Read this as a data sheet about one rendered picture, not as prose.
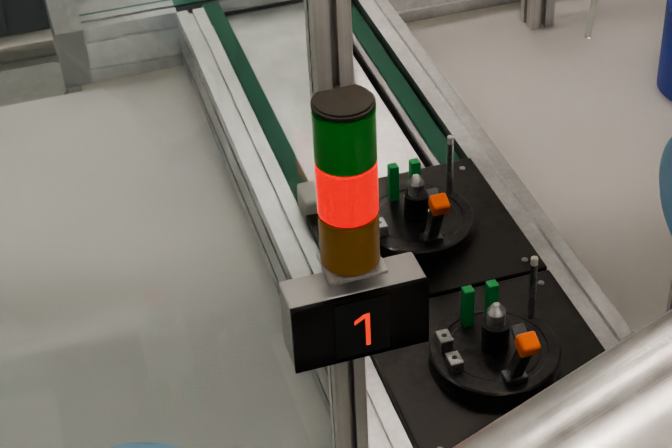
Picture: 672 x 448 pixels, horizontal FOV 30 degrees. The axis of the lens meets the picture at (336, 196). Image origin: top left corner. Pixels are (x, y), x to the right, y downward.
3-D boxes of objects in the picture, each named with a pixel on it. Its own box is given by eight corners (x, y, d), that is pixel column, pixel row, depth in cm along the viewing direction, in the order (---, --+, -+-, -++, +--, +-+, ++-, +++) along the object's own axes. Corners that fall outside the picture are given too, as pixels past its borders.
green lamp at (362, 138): (386, 169, 97) (385, 116, 94) (324, 183, 96) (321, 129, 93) (366, 136, 101) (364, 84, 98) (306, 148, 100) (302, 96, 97)
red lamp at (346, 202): (387, 221, 100) (386, 171, 97) (327, 234, 99) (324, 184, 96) (367, 186, 104) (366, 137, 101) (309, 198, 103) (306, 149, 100)
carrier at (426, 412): (646, 424, 130) (660, 334, 122) (428, 483, 124) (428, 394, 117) (547, 281, 148) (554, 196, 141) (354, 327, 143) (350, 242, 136)
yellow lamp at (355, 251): (388, 269, 103) (387, 222, 100) (330, 282, 102) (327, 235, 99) (369, 233, 107) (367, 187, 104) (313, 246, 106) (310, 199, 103)
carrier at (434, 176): (546, 279, 149) (552, 194, 141) (353, 325, 143) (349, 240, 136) (470, 169, 167) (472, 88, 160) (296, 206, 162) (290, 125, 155)
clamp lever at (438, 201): (442, 239, 148) (451, 205, 142) (426, 243, 148) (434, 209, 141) (432, 214, 150) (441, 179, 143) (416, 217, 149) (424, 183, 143)
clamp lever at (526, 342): (527, 379, 129) (542, 346, 123) (509, 383, 129) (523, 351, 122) (514, 348, 131) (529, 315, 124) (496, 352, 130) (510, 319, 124)
